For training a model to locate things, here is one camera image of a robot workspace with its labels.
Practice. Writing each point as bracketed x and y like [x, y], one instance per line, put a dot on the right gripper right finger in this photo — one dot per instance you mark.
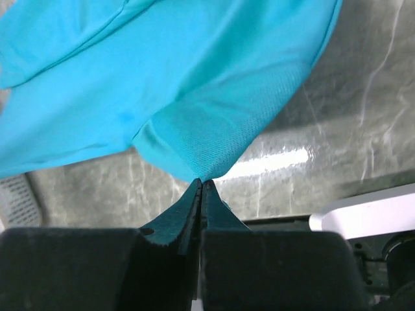
[243, 269]

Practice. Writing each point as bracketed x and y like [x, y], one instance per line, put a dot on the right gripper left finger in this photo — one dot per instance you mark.
[153, 267]

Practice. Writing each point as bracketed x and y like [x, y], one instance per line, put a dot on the teal t shirt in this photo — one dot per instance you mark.
[188, 84]

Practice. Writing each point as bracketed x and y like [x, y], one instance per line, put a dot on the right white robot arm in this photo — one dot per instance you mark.
[356, 254]

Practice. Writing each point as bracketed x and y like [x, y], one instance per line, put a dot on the white laundry basket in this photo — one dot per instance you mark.
[20, 206]

